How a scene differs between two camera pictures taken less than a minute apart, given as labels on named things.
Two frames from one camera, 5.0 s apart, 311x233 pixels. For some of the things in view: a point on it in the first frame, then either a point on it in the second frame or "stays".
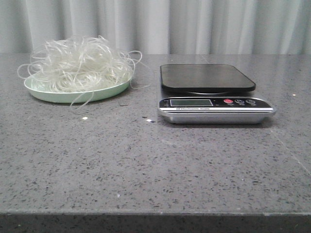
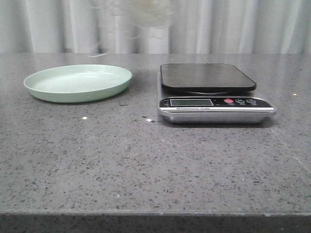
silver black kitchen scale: x=204 y=99 stays
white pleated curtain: x=162 y=27 stays
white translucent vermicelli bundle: x=84 y=65 → x=149 y=13
